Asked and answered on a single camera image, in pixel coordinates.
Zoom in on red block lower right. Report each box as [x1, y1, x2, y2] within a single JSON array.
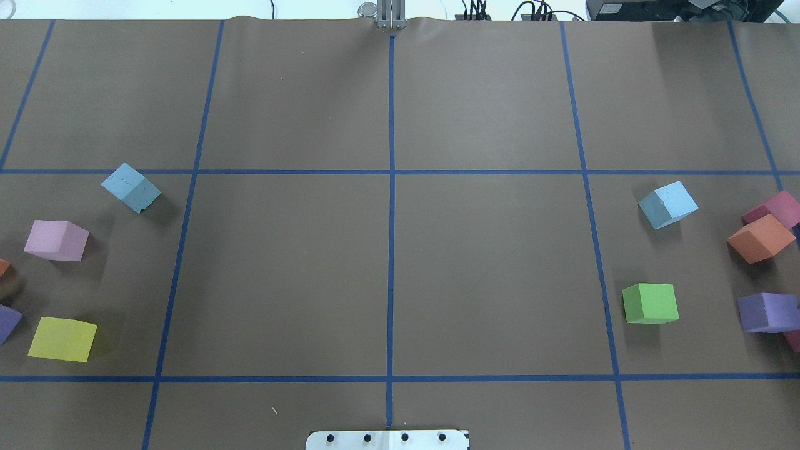
[[783, 330, 800, 353]]

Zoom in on orange block right side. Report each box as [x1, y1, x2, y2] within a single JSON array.
[[727, 214, 796, 264]]

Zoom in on maroon block right side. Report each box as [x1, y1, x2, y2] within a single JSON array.
[[742, 190, 799, 229]]

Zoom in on light blue block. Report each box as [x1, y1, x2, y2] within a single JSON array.
[[102, 162, 162, 214], [638, 181, 698, 230]]

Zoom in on brown paper table mat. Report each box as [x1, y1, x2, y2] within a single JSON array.
[[2, 17, 798, 449]]

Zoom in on purple block left side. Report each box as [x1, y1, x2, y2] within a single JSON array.
[[0, 304, 23, 345]]

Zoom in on pink foam block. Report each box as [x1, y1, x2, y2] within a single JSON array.
[[24, 220, 90, 262]]

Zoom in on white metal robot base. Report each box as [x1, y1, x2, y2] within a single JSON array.
[[305, 429, 471, 449]]

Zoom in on black monitor stand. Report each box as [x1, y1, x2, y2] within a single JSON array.
[[585, 1, 784, 23]]

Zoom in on purple block right side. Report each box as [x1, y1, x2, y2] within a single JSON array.
[[737, 292, 799, 334]]

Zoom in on purple block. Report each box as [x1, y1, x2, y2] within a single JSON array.
[[737, 292, 799, 334], [0, 304, 23, 345]]

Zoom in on yellow foam block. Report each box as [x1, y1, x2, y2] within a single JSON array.
[[27, 317, 98, 363]]

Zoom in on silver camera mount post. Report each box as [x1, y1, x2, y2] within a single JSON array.
[[357, 0, 408, 29]]

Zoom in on green foam block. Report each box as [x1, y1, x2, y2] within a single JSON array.
[[622, 284, 679, 325]]

